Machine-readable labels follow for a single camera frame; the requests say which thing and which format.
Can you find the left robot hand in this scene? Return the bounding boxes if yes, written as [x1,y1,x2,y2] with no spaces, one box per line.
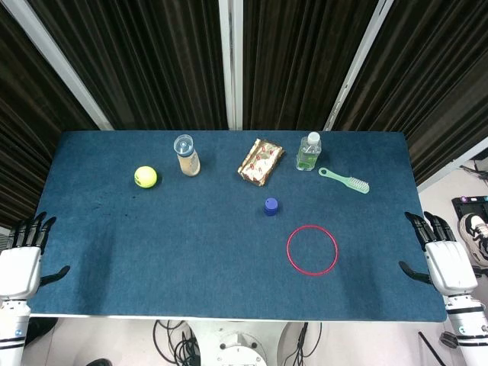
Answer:
[0,211,71,300]

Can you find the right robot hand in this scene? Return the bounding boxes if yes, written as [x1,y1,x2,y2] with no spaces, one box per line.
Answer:
[398,211,479,297]

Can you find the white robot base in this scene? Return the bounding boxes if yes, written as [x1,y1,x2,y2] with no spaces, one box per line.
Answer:
[186,319,291,366]

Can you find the white sneaker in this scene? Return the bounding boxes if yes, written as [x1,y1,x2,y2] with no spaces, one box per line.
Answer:
[457,213,488,268]

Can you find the black device with buttons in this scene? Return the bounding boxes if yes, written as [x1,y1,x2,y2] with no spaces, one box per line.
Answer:
[451,194,488,222]

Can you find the light green brush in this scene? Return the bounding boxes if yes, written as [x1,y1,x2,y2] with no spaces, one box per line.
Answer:
[318,167,371,195]

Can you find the yellow tennis ball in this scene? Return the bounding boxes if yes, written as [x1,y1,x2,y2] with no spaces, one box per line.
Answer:
[133,165,158,189]

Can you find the clear bottle with green liquid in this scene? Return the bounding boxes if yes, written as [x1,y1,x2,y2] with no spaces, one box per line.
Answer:
[295,131,323,172]

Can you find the blue table cloth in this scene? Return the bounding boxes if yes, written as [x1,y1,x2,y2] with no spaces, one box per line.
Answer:
[29,130,448,323]

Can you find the clear bottle with beige contents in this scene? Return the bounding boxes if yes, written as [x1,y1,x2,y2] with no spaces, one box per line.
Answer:
[173,133,202,178]

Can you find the gold snack packet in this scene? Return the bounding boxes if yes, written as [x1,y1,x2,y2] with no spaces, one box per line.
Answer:
[237,138,286,188]

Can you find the thin red ring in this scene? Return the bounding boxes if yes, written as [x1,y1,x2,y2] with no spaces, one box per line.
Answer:
[286,225,339,275]

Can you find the black cable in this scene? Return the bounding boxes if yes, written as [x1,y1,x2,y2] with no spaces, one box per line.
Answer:
[152,319,202,366]

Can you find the white panel frame post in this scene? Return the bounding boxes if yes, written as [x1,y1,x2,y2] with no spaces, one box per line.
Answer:
[217,0,245,132]
[323,0,397,133]
[0,0,114,132]

